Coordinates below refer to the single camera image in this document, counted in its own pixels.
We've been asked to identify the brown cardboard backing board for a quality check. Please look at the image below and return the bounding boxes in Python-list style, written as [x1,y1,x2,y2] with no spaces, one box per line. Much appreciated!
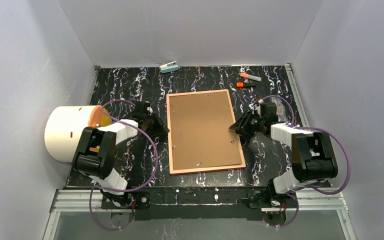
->
[169,91,243,171]

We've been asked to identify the pink picture frame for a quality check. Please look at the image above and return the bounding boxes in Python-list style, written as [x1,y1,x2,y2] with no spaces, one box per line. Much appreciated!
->
[166,89,247,176]

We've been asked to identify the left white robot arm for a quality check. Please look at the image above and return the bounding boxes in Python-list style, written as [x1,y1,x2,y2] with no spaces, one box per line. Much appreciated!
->
[72,100,170,196]

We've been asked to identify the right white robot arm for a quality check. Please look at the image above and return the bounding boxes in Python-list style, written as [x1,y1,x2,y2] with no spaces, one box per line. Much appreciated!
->
[229,102,338,204]

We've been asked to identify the clear plastic packet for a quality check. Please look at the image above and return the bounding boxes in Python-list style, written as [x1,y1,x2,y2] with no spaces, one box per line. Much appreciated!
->
[276,102,288,122]

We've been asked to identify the orange black marker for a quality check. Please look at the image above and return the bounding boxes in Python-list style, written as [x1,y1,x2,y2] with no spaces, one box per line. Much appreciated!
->
[236,82,256,88]

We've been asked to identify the orange grey marker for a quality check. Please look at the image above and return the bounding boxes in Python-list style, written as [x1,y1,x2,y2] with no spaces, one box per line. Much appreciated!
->
[239,72,262,82]

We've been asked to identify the light blue stapler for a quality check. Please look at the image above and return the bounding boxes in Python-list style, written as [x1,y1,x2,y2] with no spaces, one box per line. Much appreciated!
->
[159,61,180,74]

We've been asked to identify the white cylinder container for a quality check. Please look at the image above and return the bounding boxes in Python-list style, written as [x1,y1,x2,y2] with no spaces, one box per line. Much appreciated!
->
[44,105,112,163]

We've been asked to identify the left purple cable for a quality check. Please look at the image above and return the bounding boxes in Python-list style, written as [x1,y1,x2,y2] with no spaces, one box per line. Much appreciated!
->
[89,99,160,231]

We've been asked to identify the purple cable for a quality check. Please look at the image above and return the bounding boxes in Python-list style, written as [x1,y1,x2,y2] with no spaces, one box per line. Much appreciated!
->
[89,99,160,231]
[257,95,353,229]

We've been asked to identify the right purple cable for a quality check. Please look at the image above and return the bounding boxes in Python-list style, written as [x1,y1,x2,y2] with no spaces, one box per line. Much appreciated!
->
[257,95,353,229]

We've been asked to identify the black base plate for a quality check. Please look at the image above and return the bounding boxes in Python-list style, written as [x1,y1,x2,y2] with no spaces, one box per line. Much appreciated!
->
[101,187,297,222]

